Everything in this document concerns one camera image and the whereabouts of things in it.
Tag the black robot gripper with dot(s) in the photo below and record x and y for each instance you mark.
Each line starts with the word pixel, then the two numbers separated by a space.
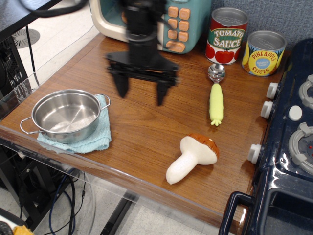
pixel 143 61

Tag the stainless steel pot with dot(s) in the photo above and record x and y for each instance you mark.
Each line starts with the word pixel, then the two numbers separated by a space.
pixel 66 116

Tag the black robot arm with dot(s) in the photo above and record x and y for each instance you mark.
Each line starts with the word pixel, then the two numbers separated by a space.
pixel 142 17

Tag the light blue folded cloth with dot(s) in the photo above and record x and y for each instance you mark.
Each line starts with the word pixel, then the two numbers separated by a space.
pixel 99 140

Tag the toy microwave oven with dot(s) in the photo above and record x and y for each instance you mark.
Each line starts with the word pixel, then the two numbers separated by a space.
pixel 188 20

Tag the plush mushroom toy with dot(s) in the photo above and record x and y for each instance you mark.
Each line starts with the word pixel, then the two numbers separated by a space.
pixel 196 149

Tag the tomato sauce can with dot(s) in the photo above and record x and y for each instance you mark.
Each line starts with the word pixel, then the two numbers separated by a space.
pixel 227 29

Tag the pineapple slices can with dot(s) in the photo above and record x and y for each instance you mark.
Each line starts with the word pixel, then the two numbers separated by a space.
pixel 263 53

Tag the black desk at left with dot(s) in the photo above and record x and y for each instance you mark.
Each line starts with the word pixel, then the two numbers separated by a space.
pixel 13 16

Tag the dark blue toy stove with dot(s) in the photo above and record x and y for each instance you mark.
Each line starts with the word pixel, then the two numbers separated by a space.
pixel 281 202

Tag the spoon with yellow-green handle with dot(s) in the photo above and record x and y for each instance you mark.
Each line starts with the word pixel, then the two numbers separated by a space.
pixel 216 73

